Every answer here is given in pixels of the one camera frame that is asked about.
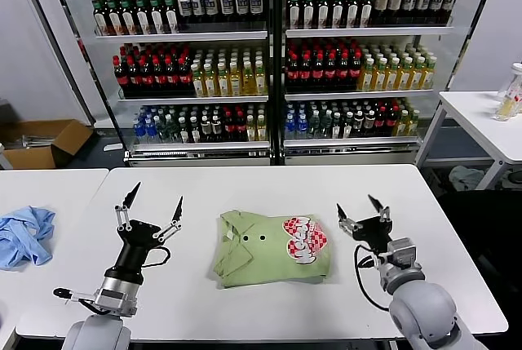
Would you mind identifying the brown milk tea bottle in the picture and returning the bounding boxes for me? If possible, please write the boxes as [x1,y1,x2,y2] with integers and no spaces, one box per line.
[387,0,403,27]
[374,0,390,27]

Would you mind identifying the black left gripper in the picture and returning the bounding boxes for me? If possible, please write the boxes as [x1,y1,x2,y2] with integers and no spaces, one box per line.
[104,180,184,282]

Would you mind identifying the black left camera cable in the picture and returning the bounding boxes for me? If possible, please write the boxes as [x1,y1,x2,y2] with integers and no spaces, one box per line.
[51,286,107,317]

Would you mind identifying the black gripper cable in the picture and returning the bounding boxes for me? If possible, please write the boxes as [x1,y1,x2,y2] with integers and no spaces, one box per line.
[142,246,171,268]
[352,243,392,312]

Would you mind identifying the grey metal bars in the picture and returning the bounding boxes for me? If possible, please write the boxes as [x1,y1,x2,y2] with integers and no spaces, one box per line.
[18,133,54,149]

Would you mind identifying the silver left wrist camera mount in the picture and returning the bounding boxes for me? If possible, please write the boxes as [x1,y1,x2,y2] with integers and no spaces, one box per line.
[94,274,140,318]

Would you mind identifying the cola bottle red cap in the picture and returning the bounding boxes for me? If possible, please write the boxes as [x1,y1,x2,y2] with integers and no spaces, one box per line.
[178,55,192,96]
[349,52,363,92]
[324,52,338,92]
[126,55,141,96]
[337,52,351,92]
[165,55,179,96]
[223,111,236,142]
[374,107,387,137]
[139,55,154,96]
[386,106,399,137]
[299,52,312,92]
[235,111,247,142]
[113,55,129,96]
[312,52,325,92]
[153,55,167,96]
[286,52,300,92]

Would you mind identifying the white side table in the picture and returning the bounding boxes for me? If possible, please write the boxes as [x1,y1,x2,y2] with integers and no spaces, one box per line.
[414,91,522,192]

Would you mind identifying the beverage cooler cabinet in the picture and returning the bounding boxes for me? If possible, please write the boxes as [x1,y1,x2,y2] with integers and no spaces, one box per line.
[73,0,282,167]
[272,0,466,166]

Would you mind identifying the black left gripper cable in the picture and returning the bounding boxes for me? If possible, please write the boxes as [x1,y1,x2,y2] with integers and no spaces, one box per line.
[142,246,171,268]

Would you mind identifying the green polo shirt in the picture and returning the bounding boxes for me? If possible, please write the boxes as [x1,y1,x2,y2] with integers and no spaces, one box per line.
[210,210,332,290]

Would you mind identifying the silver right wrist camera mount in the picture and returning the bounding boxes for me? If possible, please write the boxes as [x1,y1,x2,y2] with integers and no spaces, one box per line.
[385,237,418,269]

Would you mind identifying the dark tea bottle green band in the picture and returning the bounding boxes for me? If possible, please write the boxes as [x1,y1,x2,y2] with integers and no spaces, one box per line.
[147,0,166,35]
[345,0,361,29]
[287,0,303,29]
[133,0,151,35]
[161,0,179,34]
[118,0,137,36]
[91,0,108,36]
[316,0,331,29]
[359,0,374,29]
[302,0,316,29]
[330,0,346,29]
[104,0,123,36]

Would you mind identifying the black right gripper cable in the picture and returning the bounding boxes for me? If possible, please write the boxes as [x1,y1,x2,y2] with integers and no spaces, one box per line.
[352,243,392,312]

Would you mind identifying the clear glass bottle white cap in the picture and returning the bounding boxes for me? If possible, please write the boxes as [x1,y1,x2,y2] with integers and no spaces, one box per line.
[494,62,522,122]

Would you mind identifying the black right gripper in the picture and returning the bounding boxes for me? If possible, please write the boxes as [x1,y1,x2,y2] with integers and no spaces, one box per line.
[335,193,396,254]

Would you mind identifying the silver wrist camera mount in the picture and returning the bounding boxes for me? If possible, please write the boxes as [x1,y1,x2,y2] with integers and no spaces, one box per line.
[94,274,140,318]
[385,237,418,269]

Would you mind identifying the light blue crumpled shirt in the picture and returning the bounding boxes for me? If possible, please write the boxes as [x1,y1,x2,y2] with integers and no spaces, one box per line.
[0,205,57,272]

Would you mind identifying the brown cardboard box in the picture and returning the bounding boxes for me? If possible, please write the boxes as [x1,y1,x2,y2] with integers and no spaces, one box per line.
[0,118,95,171]

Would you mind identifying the glass cooler door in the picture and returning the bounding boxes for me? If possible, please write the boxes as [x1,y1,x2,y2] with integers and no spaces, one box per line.
[414,0,505,167]
[15,0,127,163]

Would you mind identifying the grey cloth heap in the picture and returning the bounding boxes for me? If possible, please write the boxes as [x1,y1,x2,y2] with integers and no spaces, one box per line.
[448,165,486,192]

